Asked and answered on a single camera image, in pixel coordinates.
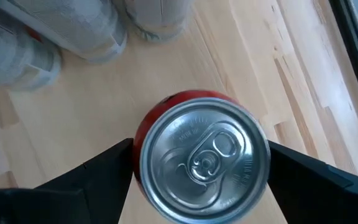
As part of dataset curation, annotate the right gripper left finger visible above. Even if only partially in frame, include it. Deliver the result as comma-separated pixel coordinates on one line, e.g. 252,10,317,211
0,138,135,224

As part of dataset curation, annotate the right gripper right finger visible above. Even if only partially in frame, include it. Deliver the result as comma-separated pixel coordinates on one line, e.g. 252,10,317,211
266,139,358,224

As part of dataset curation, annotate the red cola can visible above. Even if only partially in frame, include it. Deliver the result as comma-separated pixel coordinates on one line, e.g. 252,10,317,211
132,89,272,224

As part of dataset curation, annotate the wooden shelf with black frame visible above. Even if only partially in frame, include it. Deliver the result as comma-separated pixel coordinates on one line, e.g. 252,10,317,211
0,0,288,224

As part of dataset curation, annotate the black aluminium table frame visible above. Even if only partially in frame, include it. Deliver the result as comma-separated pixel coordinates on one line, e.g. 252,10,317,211
328,0,358,134

